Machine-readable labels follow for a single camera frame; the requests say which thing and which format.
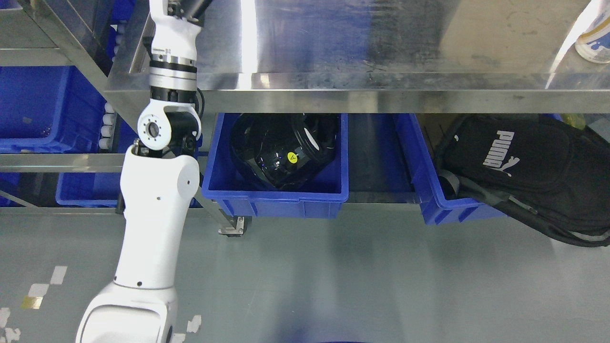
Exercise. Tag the blue bin upper left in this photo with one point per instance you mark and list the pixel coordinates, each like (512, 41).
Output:
(51, 109)

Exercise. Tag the blue bin lower left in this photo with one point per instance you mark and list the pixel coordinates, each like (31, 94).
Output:
(95, 190)

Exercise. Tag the black glossy helmet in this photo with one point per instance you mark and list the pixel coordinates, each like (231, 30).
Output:
(283, 152)

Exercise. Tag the blue bin with helmet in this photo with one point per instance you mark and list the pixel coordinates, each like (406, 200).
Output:
(322, 197)

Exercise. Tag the black Puma backpack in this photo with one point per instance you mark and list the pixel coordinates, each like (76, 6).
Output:
(538, 170)

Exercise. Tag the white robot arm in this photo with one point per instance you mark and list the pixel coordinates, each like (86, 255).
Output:
(160, 177)

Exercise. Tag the blue bin under backpack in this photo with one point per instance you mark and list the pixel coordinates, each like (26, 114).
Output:
(419, 135)

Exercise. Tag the stainless steel table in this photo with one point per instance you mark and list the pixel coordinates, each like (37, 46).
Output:
(390, 56)

